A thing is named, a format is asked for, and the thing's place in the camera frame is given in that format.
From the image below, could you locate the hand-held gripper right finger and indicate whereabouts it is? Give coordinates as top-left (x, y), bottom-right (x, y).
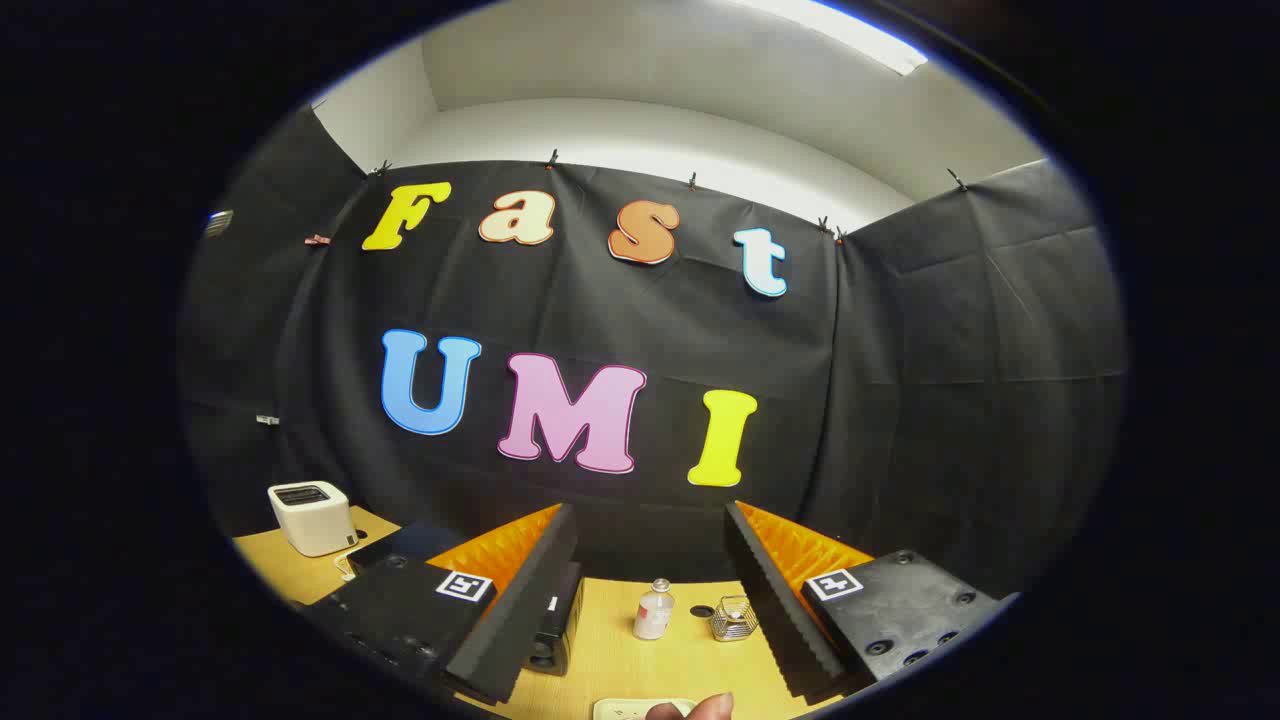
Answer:
top-left (723, 500), bottom-right (1021, 701)

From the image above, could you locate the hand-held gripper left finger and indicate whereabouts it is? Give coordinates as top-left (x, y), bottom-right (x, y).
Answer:
top-left (298, 502), bottom-right (583, 705)

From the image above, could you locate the black toaster oven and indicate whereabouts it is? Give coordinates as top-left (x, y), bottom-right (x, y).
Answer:
top-left (345, 520), bottom-right (587, 677)

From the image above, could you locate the cream square plate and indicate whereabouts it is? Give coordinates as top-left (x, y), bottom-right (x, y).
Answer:
top-left (592, 697), bottom-right (697, 720)

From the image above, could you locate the white bread toaster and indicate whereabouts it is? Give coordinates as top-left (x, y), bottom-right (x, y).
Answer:
top-left (267, 481), bottom-right (359, 558)

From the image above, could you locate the clear plastic bottle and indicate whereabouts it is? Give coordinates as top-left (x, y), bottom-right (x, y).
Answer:
top-left (632, 578), bottom-right (676, 642)

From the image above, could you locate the gold wire basket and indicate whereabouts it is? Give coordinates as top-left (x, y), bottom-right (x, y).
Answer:
top-left (709, 596), bottom-right (759, 642)

